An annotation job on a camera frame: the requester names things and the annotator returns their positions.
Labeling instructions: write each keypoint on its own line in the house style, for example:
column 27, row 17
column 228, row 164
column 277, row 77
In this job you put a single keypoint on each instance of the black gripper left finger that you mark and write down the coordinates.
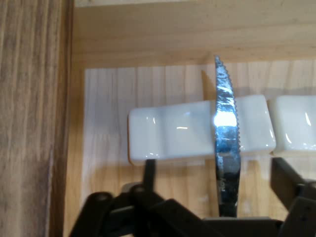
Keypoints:
column 118, row 217

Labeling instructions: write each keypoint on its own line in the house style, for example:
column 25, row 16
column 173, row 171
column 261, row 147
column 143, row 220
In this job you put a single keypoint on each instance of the white ceramic cutlery rest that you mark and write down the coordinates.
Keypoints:
column 172, row 133
column 293, row 128

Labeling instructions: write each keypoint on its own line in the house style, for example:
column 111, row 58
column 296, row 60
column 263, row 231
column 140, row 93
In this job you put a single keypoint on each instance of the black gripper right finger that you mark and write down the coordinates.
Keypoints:
column 303, row 212

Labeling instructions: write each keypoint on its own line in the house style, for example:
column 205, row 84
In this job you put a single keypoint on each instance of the dark wooden drawer cabinet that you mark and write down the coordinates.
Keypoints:
column 29, row 98

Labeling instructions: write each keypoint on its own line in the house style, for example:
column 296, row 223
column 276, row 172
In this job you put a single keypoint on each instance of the silver serrated table knife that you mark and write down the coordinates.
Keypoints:
column 225, row 128

